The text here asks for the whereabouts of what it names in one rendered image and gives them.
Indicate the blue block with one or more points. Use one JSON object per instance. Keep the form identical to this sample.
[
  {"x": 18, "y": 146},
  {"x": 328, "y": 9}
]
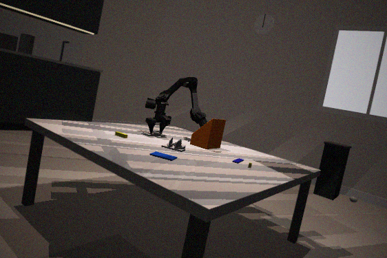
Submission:
[{"x": 164, "y": 156}]

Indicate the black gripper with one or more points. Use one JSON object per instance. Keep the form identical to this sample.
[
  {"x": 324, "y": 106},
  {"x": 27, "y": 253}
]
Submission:
[{"x": 151, "y": 122}]

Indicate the yellow flat bar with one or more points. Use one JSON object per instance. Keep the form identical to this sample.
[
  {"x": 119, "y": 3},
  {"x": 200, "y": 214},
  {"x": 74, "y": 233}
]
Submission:
[{"x": 120, "y": 134}]

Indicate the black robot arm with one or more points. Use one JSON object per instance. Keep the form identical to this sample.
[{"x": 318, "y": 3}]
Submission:
[{"x": 161, "y": 101}]

